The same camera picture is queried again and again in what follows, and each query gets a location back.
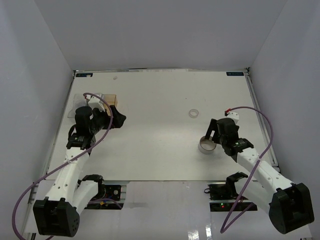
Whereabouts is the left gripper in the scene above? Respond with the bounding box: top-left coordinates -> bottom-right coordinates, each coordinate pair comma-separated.
89,105 -> 126,134

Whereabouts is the large white tape roll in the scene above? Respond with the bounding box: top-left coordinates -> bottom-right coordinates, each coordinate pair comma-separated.
198,136 -> 217,155

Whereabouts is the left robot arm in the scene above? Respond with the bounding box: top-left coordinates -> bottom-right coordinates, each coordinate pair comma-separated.
33,105 -> 126,237

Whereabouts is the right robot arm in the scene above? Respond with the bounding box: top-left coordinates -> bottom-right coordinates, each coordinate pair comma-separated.
204,117 -> 315,234

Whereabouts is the clear tape roll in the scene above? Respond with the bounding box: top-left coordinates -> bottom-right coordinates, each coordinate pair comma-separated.
188,109 -> 199,119

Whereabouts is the right blue label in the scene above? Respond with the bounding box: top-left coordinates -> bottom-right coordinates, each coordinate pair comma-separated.
226,71 -> 244,77

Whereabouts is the blue label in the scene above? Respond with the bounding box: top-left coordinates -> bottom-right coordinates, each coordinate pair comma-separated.
226,71 -> 244,77
75,73 -> 93,78

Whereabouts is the left blue label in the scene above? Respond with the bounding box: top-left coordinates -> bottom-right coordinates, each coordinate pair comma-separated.
75,73 -> 93,78

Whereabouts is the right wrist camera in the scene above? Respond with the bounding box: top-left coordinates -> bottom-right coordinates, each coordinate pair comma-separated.
225,111 -> 240,124

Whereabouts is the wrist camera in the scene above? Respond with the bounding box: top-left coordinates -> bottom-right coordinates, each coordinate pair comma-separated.
225,111 -> 240,124
85,93 -> 106,112

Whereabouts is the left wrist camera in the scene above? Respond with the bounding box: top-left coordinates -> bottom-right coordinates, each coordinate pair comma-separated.
85,93 -> 106,112

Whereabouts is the right aluminium rail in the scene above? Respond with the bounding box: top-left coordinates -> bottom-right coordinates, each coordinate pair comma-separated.
244,67 -> 281,173

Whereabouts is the aluminium rail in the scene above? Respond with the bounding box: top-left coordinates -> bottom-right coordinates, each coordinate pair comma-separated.
27,183 -> 39,206
244,67 -> 281,173

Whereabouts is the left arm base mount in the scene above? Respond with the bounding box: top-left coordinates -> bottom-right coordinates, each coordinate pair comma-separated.
84,184 -> 124,210

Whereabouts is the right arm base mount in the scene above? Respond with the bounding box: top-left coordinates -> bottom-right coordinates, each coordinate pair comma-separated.
204,183 -> 258,212

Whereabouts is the left aluminium rail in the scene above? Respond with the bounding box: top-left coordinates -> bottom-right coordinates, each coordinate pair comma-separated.
27,183 -> 39,206

